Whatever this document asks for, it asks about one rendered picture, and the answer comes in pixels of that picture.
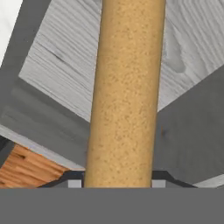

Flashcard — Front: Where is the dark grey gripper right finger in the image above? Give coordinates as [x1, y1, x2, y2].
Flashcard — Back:
[150, 170, 198, 189]

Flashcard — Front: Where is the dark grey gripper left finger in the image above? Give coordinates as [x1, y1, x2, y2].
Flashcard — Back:
[38, 170, 86, 189]

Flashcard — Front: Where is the grey wooden open drawer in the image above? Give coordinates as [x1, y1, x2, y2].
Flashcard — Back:
[0, 0, 224, 189]

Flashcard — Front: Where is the tan wooden rolling pin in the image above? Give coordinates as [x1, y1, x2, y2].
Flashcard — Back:
[83, 0, 167, 189]

